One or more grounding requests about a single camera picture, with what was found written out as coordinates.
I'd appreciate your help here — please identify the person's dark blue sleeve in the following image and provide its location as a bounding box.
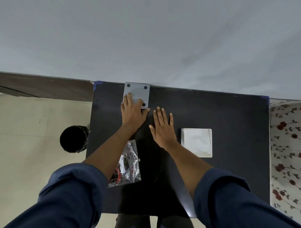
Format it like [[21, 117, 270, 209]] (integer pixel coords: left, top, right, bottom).
[[4, 163, 109, 228], [193, 168, 301, 228]]

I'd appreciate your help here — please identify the person's left leg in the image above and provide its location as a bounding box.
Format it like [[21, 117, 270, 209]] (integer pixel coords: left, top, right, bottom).
[[115, 214, 151, 228]]

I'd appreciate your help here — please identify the white square box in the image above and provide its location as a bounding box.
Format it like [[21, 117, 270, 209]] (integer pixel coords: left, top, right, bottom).
[[181, 128, 213, 158]]

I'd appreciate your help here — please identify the person's dark blue right sleeve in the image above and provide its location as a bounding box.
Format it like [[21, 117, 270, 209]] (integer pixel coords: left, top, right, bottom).
[[193, 168, 301, 228]]

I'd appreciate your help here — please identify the person's left hand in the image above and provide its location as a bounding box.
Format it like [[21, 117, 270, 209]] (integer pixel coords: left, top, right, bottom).
[[121, 93, 150, 130]]

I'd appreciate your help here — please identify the person's left forearm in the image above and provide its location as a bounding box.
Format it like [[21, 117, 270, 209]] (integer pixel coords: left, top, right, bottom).
[[83, 124, 140, 182]]

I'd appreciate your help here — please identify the person's dark blue left sleeve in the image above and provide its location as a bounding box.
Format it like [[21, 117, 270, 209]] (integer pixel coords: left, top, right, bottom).
[[4, 163, 109, 228]]

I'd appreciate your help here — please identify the person's right hand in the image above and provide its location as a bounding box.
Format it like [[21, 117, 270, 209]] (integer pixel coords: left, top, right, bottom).
[[149, 107, 178, 150]]

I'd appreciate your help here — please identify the clear plastic bag of cables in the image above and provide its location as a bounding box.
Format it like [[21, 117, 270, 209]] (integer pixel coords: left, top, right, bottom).
[[108, 140, 142, 188]]

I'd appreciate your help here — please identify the black round bin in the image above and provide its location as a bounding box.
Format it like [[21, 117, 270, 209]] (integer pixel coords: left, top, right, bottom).
[[60, 126, 89, 153]]

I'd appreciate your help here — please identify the floral patterned cloth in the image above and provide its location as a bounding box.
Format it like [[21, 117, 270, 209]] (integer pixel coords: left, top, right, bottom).
[[269, 99, 301, 218]]

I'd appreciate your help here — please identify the brown wooden panel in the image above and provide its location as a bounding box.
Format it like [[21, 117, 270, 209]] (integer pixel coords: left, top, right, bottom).
[[0, 72, 95, 102]]

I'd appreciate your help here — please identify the grey square plate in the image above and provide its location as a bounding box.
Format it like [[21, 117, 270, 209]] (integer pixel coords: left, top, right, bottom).
[[123, 82, 151, 109]]

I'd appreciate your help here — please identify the person's right forearm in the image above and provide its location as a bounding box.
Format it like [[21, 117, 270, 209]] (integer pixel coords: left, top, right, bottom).
[[163, 140, 214, 199]]

